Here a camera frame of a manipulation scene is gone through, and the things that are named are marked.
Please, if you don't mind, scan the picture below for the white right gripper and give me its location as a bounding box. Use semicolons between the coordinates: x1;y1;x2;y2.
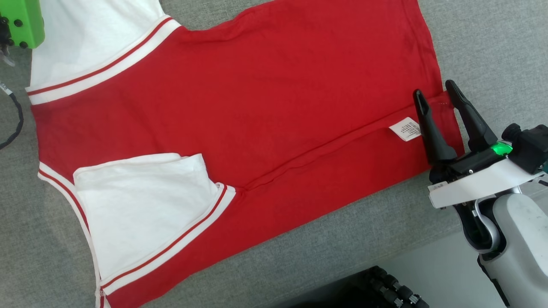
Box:
413;80;548;209

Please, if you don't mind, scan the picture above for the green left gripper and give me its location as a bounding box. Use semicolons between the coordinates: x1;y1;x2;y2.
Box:
0;0;45;50

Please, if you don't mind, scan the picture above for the red and white jersey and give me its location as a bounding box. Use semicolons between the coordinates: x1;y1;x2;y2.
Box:
26;0;465;308

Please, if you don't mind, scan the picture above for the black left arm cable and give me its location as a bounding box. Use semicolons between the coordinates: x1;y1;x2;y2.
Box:
0;81;24;150

